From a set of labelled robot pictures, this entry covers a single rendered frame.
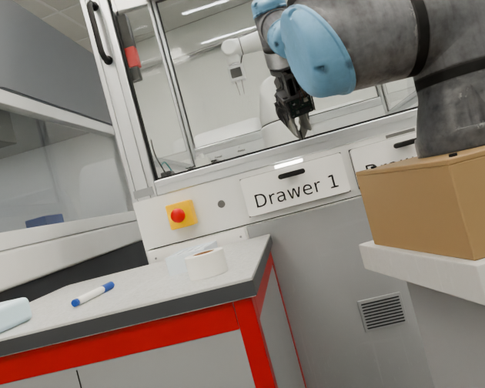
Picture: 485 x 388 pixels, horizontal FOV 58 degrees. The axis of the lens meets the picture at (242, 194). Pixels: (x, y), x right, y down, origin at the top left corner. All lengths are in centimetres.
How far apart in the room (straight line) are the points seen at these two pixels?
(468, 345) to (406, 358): 76
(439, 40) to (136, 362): 62
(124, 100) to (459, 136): 100
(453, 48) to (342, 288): 84
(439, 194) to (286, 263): 82
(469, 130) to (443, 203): 11
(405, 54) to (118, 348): 58
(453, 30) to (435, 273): 28
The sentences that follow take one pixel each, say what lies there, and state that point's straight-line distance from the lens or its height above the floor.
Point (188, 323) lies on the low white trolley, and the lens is 70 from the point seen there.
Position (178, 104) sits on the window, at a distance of 132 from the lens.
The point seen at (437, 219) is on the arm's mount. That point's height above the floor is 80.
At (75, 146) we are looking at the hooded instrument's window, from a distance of 194.
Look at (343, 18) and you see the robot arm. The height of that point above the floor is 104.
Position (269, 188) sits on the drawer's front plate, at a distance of 122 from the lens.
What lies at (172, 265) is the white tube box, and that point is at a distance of 91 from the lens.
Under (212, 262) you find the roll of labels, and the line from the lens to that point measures 75.
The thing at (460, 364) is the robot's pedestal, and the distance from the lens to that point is 65.
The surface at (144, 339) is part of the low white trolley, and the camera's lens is 73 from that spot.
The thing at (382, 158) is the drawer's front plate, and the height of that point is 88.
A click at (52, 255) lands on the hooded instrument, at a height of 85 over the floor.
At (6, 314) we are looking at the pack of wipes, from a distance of 88.
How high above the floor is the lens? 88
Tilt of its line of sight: 1 degrees up
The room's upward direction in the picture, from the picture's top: 15 degrees counter-clockwise
